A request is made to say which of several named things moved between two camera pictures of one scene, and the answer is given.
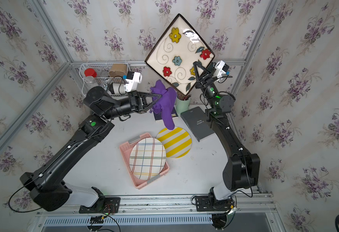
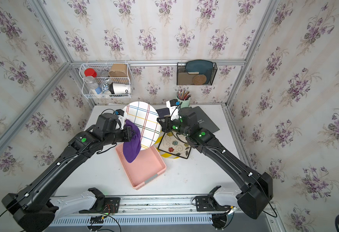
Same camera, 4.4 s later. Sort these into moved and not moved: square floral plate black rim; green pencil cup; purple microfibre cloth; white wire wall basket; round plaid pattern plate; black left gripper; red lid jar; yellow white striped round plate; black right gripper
Moved: black left gripper; square floral plate black rim; purple microfibre cloth; round plaid pattern plate; black right gripper; yellow white striped round plate
Not moved: green pencil cup; red lid jar; white wire wall basket
